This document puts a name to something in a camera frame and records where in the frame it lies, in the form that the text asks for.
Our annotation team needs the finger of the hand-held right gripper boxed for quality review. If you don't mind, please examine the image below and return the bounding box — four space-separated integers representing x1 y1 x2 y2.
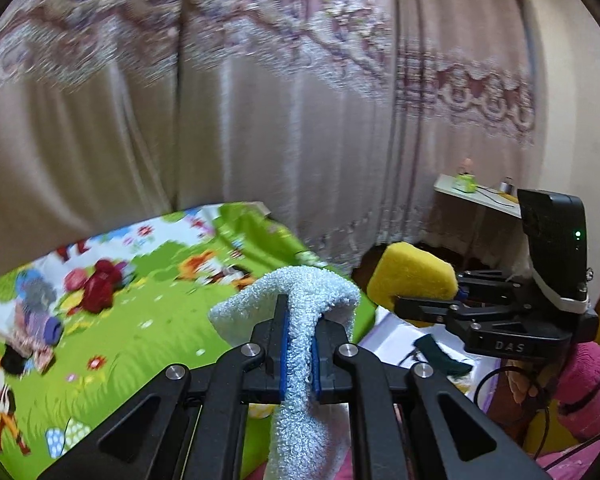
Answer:
394 296 482 329
455 269 533 302

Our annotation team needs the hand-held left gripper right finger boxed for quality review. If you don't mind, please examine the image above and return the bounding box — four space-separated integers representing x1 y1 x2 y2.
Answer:
312 317 553 480

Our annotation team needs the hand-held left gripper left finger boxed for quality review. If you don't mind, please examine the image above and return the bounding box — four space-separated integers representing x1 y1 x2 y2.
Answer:
37 294 291 480

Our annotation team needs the person's right hand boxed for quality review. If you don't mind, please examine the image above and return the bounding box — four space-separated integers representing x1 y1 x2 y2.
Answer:
505 342 600 441

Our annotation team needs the white side table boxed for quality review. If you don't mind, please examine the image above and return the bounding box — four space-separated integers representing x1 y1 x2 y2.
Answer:
425 174 523 266

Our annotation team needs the green toy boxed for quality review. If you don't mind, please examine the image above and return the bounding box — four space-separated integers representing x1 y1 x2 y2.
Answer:
452 158 477 192

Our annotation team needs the colourful printed blanket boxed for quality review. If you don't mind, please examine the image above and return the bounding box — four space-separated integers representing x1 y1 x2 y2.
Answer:
0 202 376 480

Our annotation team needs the red cloth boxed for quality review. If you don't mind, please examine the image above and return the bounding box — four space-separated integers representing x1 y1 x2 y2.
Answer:
80 259 123 313

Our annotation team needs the beige curtain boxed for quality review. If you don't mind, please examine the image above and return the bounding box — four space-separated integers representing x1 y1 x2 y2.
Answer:
0 0 538 281

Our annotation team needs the black fuzzy sock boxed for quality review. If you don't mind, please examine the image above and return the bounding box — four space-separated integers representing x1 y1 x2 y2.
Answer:
0 346 31 376

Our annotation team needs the black cable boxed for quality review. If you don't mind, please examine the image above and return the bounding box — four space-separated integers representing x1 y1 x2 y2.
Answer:
472 365 556 461

